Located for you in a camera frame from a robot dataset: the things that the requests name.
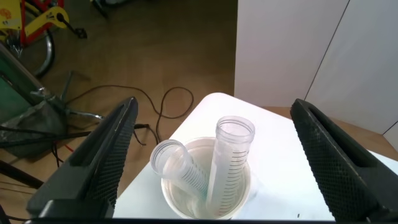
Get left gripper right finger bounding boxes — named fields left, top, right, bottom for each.
left=290, top=98, right=398, bottom=222

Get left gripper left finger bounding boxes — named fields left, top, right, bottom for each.
left=26, top=96, right=139, bottom=219

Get test tube with blue pigment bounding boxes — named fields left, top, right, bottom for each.
left=150, top=139, right=210, bottom=200

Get test tube with red pigment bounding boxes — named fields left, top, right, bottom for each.
left=205, top=115, right=256, bottom=217

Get chrome curved tube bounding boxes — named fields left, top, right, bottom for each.
left=32, top=29, right=56, bottom=78

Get metal stand leg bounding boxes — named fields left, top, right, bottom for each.
left=30, top=70, right=105, bottom=121

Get grey fabric cover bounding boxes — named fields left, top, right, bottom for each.
left=0, top=99, right=68, bottom=158

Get blue and white paper cup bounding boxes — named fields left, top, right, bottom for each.
left=160, top=136, right=252, bottom=220

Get green board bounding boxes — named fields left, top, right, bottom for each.
left=0, top=43, right=43, bottom=124

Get yellow tool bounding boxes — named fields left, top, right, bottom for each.
left=0, top=0, right=88, bottom=40

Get black floor cable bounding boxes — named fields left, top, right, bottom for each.
left=67, top=84, right=195, bottom=147

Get red metal frame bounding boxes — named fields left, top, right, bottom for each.
left=19, top=0, right=65, bottom=46

